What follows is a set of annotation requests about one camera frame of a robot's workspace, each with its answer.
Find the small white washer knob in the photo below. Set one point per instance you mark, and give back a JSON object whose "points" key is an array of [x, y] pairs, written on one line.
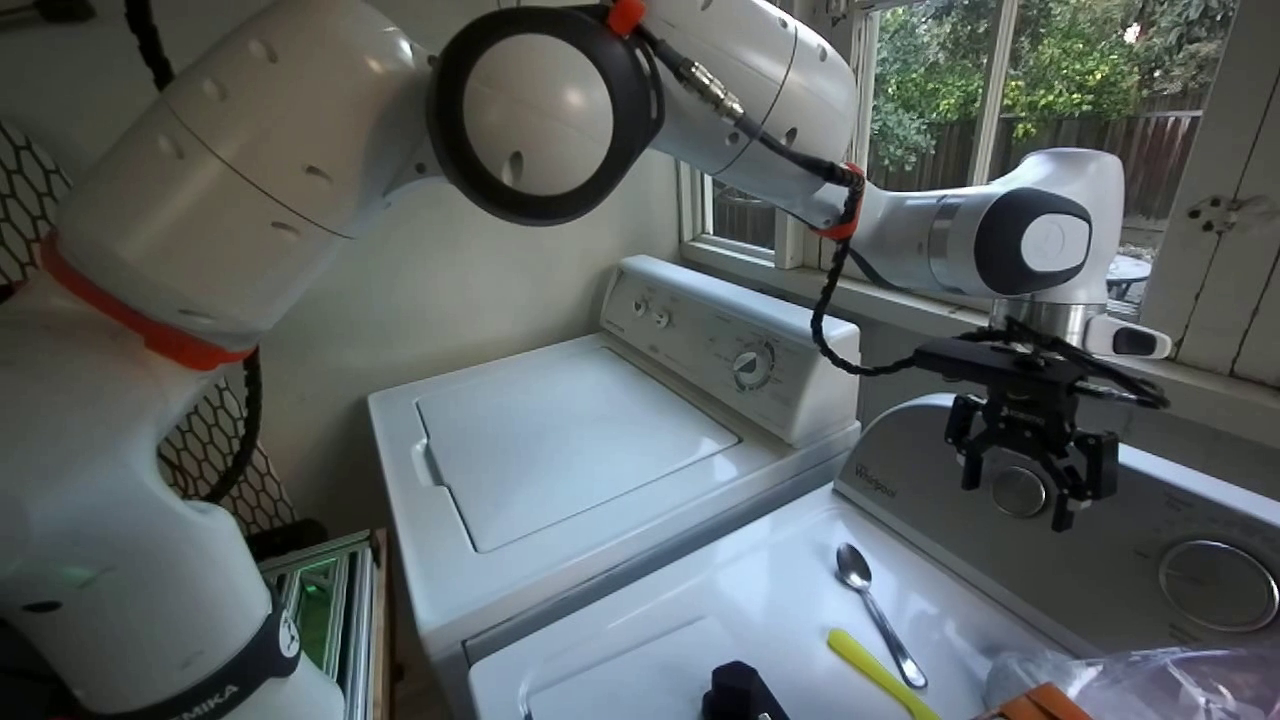
{"points": [[638, 305], [663, 319]]}

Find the small grey washer knob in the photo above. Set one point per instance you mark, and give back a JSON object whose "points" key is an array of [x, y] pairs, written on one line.
{"points": [[1023, 488]]}

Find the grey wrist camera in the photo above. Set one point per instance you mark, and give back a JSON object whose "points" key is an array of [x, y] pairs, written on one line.
{"points": [[1128, 339]]}

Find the green framed box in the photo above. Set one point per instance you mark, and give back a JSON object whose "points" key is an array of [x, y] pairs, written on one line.
{"points": [[321, 615]]}

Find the metal sink drain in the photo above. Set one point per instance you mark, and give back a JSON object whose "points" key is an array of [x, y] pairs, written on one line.
{"points": [[1175, 584]]}

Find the white wooden window frame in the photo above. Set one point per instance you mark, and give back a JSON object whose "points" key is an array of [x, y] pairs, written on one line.
{"points": [[993, 83]]}

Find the small black block tool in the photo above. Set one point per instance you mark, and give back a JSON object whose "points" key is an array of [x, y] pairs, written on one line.
{"points": [[741, 693]]}

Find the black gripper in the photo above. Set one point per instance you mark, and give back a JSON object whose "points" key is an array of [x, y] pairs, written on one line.
{"points": [[1034, 427]]}

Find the green garden trees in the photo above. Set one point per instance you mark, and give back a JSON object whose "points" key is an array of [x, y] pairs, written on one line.
{"points": [[1067, 67]]}

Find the white cabinet door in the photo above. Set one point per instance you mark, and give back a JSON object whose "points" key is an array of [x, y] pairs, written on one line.
{"points": [[1224, 202]]}

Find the metal spoon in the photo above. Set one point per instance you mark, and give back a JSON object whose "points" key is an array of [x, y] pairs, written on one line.
{"points": [[852, 567]]}

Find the orange Kirkland box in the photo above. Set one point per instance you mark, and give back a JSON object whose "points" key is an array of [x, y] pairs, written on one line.
{"points": [[1044, 707]]}

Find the white washing machine large dial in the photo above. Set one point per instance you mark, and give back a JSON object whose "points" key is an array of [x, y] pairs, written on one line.
{"points": [[573, 455]]}

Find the brown wooden fence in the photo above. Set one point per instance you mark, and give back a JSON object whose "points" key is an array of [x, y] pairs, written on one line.
{"points": [[1160, 154]]}

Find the large white dial knob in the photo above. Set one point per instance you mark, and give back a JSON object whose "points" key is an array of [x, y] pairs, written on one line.
{"points": [[748, 364]]}

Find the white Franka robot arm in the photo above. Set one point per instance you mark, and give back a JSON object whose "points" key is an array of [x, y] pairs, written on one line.
{"points": [[241, 163]]}

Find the clear plastic bag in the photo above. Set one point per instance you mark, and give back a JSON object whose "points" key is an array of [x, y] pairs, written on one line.
{"points": [[1175, 686]]}

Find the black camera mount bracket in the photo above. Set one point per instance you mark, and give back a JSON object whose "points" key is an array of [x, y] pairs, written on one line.
{"points": [[1043, 360]]}

